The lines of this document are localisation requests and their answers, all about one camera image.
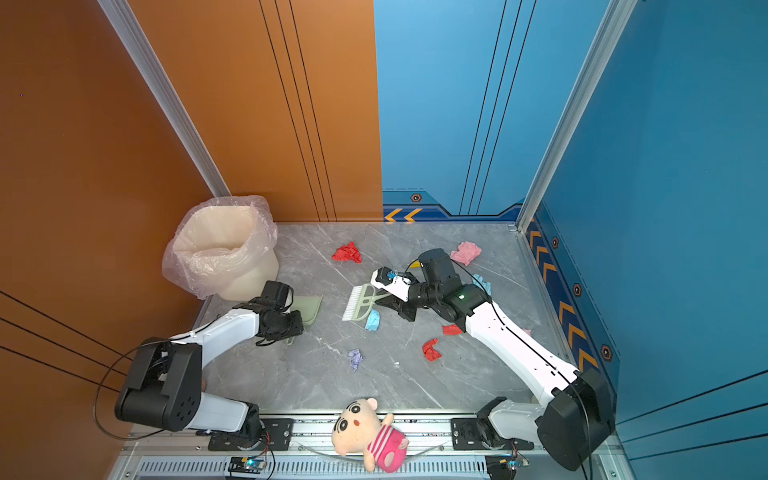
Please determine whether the green dustpan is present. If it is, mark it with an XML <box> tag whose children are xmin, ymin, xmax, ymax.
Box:
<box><xmin>288</xmin><ymin>296</ymin><xmax>323</xmax><ymax>331</ymax></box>

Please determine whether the green hand brush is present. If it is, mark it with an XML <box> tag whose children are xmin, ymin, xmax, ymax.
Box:
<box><xmin>342</xmin><ymin>283</ymin><xmax>390</xmax><ymax>322</ymax></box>

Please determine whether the red paper scrap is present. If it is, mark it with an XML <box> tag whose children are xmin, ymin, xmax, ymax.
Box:
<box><xmin>442</xmin><ymin>324</ymin><xmax>463</xmax><ymax>336</ymax></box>
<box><xmin>422</xmin><ymin>338</ymin><xmax>442</xmax><ymax>362</ymax></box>
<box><xmin>332</xmin><ymin>241</ymin><xmax>362</xmax><ymax>264</ymax></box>

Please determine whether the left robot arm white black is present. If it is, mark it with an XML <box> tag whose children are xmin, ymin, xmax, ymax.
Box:
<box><xmin>114</xmin><ymin>281</ymin><xmax>304</xmax><ymax>442</ymax></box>

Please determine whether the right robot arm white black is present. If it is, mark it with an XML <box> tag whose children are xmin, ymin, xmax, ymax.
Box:
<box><xmin>371</xmin><ymin>249</ymin><xmax>615</xmax><ymax>471</ymax></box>

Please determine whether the teal paper scrap right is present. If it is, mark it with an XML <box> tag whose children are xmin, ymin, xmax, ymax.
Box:
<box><xmin>473</xmin><ymin>274</ymin><xmax>492</xmax><ymax>296</ymax></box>

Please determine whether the red paper scrap flat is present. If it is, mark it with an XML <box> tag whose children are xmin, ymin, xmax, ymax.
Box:
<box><xmin>442</xmin><ymin>324</ymin><xmax>463</xmax><ymax>336</ymax></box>

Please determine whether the pink paper scrap far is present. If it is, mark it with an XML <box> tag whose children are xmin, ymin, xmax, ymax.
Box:
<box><xmin>450</xmin><ymin>241</ymin><xmax>482</xmax><ymax>266</ymax></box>

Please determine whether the red paper scrap crumpled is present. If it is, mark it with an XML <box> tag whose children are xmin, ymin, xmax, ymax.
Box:
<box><xmin>422</xmin><ymin>338</ymin><xmax>442</xmax><ymax>362</ymax></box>

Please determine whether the light blue paper scrap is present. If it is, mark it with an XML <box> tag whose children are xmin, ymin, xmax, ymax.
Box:
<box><xmin>365</xmin><ymin>309</ymin><xmax>381</xmax><ymax>332</ymax></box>

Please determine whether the cream trash bin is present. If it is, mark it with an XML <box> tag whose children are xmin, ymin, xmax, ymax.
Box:
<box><xmin>172</xmin><ymin>205</ymin><xmax>281</xmax><ymax>302</ymax></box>

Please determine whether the purple paper scrap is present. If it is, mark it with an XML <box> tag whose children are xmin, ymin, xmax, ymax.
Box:
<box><xmin>347</xmin><ymin>349</ymin><xmax>364</xmax><ymax>372</ymax></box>

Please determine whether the clear plastic bin liner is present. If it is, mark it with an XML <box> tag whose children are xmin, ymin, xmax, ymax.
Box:
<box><xmin>161</xmin><ymin>195</ymin><xmax>279</xmax><ymax>300</ymax></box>

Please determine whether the plush doll pink shirt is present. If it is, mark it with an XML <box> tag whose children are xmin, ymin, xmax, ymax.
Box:
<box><xmin>332</xmin><ymin>398</ymin><xmax>409</xmax><ymax>473</ymax></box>

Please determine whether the left green circuit board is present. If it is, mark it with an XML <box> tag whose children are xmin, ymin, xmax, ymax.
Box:
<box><xmin>227</xmin><ymin>456</ymin><xmax>268</xmax><ymax>478</ymax></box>

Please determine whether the green circuit board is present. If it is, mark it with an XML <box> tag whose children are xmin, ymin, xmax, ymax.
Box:
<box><xmin>227</xmin><ymin>456</ymin><xmax>268</xmax><ymax>478</ymax></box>
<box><xmin>485</xmin><ymin>456</ymin><xmax>529</xmax><ymax>480</ymax></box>

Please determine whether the right green circuit board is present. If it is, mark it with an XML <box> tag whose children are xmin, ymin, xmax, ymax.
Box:
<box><xmin>485</xmin><ymin>456</ymin><xmax>529</xmax><ymax>480</ymax></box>

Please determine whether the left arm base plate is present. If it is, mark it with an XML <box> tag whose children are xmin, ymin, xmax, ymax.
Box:
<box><xmin>207</xmin><ymin>417</ymin><xmax>294</xmax><ymax>452</ymax></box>

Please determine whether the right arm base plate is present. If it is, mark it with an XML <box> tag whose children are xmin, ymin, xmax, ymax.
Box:
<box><xmin>450</xmin><ymin>417</ymin><xmax>534</xmax><ymax>451</ymax></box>

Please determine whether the aluminium front rail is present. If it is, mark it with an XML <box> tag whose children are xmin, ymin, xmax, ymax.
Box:
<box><xmin>109</xmin><ymin>401</ymin><xmax>633</xmax><ymax>479</ymax></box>

